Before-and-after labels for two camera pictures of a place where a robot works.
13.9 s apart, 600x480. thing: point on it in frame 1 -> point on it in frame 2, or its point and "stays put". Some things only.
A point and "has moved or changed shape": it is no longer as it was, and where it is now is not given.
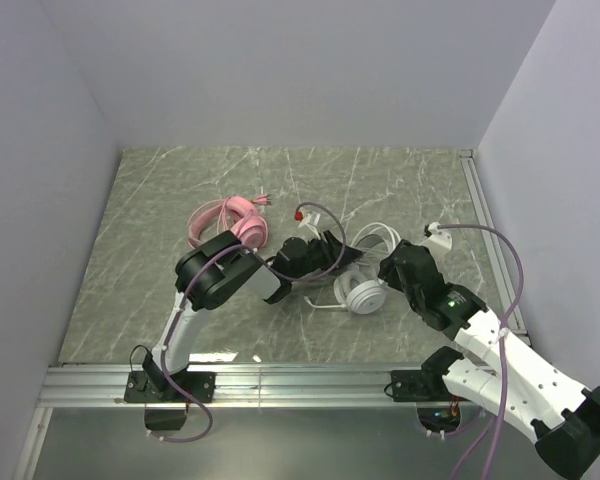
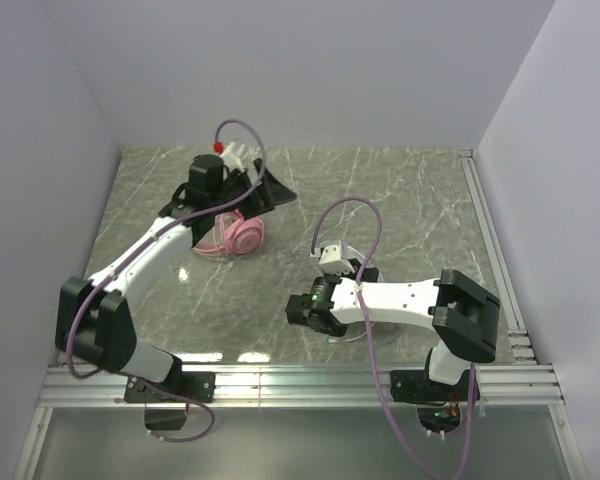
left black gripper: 325,250 -> 259,185
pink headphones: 237,214 stays put
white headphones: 361,287 has moved or changed shape
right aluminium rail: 493,242 stays put
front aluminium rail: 239,387 stays put
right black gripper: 400,257 -> 367,273
